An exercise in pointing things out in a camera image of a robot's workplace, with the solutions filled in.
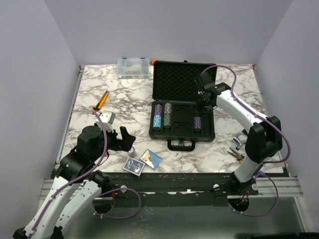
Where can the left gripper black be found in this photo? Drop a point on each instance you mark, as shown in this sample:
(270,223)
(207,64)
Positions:
(125,143)

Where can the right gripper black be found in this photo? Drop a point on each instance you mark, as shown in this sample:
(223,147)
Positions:
(199,108)

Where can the blue tan 10 chip stack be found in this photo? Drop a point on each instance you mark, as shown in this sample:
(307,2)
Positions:
(132,152)

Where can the purple 500 chip stack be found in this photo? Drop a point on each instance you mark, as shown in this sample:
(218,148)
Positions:
(197,123)

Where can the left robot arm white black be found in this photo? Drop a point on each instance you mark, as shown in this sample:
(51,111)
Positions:
(75,184)

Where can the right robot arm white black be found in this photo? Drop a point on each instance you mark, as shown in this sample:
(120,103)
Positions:
(263,140)

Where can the black poker set case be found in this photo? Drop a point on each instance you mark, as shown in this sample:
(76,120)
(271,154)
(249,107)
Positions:
(174,82)

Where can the blue back card deck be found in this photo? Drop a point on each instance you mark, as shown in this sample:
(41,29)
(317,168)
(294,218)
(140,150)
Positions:
(134,166)

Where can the ace of spades card deck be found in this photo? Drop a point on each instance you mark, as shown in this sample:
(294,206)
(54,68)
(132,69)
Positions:
(151,159)

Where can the light blue chip stack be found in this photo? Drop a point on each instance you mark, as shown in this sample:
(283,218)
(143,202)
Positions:
(157,122)

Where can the yellow black utility knife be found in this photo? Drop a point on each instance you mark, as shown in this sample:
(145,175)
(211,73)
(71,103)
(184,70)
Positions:
(101,101)

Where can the dark green chip stack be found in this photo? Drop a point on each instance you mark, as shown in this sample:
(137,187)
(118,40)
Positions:
(167,120)

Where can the purple chip stack back left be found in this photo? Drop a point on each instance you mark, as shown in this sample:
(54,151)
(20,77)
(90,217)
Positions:
(158,109)

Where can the silver metal clamp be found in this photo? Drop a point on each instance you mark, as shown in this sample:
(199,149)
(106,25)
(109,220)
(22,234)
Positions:
(240,140)

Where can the clear plastic organizer box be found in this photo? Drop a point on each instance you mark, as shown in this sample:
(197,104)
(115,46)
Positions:
(133,68)

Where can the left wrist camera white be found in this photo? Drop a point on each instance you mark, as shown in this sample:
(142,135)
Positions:
(107,118)

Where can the yellow handled pliers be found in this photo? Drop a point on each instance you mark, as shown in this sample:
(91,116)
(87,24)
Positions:
(239,157)

